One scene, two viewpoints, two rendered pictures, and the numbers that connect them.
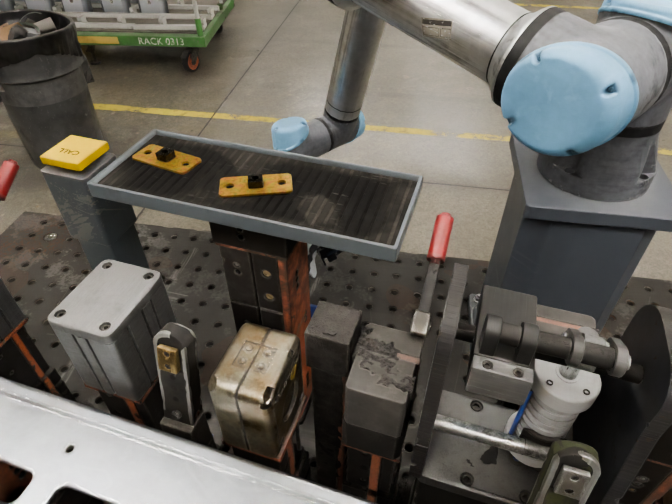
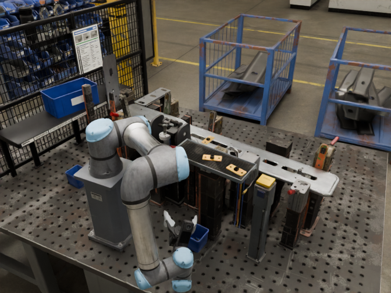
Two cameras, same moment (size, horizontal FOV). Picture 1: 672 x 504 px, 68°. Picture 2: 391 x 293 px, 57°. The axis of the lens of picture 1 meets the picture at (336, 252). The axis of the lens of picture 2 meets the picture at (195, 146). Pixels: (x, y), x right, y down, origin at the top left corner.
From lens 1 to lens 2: 1.91 m
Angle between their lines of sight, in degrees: 103
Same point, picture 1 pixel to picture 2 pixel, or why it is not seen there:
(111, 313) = (246, 153)
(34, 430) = (265, 167)
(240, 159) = (214, 167)
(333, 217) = (196, 147)
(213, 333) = (233, 261)
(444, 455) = not seen: hidden behind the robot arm
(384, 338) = not seen: hidden behind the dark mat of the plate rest
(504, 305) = (173, 130)
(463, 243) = not seen: outside the picture
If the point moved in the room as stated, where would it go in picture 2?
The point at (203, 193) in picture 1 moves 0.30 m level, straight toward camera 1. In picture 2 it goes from (226, 158) to (219, 124)
